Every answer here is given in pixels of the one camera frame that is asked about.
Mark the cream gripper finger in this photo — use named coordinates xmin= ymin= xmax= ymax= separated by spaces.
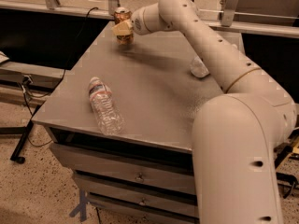
xmin=112 ymin=20 xmax=133 ymax=36

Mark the orange soda can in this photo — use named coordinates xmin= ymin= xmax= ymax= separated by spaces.
xmin=114 ymin=7 xmax=134 ymax=45

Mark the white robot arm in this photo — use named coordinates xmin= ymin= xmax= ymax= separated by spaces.
xmin=112 ymin=0 xmax=297 ymax=224

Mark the white labelled plastic bottle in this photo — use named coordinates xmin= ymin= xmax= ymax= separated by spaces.
xmin=190 ymin=56 xmax=209 ymax=78

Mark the clear plastic water bottle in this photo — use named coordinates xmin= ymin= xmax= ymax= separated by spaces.
xmin=88 ymin=77 xmax=124 ymax=135

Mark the black stand leg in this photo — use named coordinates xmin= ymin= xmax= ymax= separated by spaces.
xmin=10 ymin=105 xmax=43 ymax=165

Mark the grey drawer cabinet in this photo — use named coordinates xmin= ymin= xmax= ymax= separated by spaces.
xmin=32 ymin=21 xmax=244 ymax=224

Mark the top grey drawer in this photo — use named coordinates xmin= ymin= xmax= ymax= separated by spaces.
xmin=50 ymin=143 xmax=195 ymax=195

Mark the grey drawer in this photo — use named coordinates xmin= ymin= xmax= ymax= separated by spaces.
xmin=50 ymin=143 xmax=195 ymax=195
xmin=73 ymin=173 xmax=200 ymax=218
xmin=87 ymin=193 xmax=200 ymax=224

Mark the middle grey drawer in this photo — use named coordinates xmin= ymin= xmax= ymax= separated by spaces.
xmin=73 ymin=173 xmax=200 ymax=218

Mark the bottom grey drawer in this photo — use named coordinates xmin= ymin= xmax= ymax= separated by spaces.
xmin=87 ymin=193 xmax=200 ymax=224

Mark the black and yellow floor stand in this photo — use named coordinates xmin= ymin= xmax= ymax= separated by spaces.
xmin=275 ymin=133 xmax=299 ymax=199

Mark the black power cable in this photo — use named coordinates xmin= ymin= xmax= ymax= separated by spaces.
xmin=18 ymin=7 xmax=100 ymax=147

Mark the metal window rail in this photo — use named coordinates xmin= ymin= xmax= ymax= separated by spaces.
xmin=0 ymin=1 xmax=299 ymax=39

